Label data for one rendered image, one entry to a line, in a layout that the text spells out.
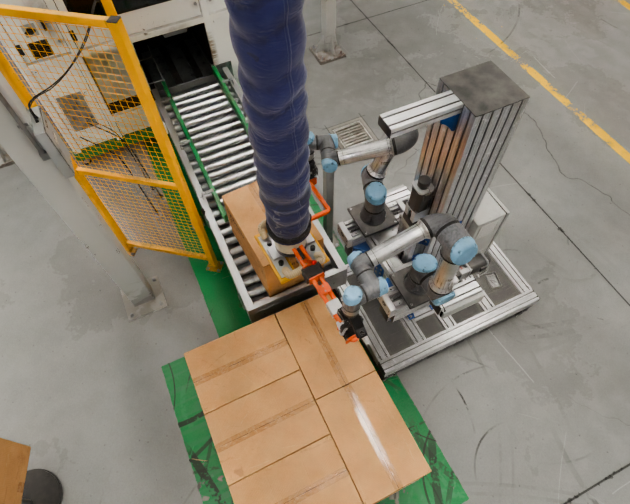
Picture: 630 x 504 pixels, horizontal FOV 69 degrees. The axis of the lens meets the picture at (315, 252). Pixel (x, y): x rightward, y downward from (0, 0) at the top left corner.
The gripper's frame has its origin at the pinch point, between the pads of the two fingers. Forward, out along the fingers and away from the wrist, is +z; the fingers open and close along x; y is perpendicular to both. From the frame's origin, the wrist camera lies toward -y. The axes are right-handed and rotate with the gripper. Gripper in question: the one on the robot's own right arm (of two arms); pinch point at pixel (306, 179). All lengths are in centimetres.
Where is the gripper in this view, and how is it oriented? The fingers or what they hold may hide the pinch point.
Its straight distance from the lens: 263.3
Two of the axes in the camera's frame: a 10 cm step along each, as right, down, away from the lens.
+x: 8.8, -4.2, 2.4
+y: 4.8, 7.4, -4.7
